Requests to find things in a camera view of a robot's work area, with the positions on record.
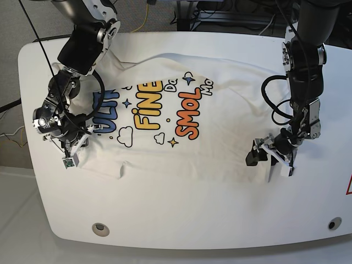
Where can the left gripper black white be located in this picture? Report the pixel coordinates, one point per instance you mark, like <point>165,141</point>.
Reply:
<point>278,147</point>

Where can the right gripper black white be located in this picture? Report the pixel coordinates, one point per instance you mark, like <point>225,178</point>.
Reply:
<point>68,142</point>

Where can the white printed T-shirt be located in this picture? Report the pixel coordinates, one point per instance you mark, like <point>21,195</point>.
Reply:
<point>179,116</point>

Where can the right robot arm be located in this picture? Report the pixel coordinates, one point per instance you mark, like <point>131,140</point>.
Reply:
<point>95,26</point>

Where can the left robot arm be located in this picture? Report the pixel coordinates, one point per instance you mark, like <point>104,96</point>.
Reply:
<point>304,56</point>

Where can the left table grommet hole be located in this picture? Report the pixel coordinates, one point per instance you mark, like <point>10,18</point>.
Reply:
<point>100,230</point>

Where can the black table leg stand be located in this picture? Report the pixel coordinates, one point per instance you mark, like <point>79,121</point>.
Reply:
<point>186,14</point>

